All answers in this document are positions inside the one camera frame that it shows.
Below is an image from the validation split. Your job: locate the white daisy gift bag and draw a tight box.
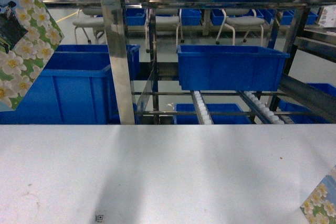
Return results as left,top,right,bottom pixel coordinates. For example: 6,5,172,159
1,0,64,112

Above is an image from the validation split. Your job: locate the teal flower gift bag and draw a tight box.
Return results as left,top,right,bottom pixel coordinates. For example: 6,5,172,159
300,166,335,224

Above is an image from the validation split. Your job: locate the blue bin centre shelf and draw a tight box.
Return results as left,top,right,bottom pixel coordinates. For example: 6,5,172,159
177,45,290,91

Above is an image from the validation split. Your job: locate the blue bin shelf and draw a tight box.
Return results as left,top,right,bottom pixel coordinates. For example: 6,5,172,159
0,44,141,125
173,102,253,125
177,45,290,91

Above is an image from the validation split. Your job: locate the blue bin lower shelf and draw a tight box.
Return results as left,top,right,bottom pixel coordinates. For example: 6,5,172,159
173,102,253,125

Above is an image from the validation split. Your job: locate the grey office chair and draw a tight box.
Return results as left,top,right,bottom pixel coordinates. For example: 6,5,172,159
216,8,265,46
144,9,184,53
72,7,104,44

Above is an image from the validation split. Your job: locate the blue bin left shelf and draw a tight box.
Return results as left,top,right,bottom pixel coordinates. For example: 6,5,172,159
0,44,141,125

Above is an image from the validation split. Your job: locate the steel rack upright post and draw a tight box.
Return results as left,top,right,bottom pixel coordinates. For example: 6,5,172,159
100,0,135,125

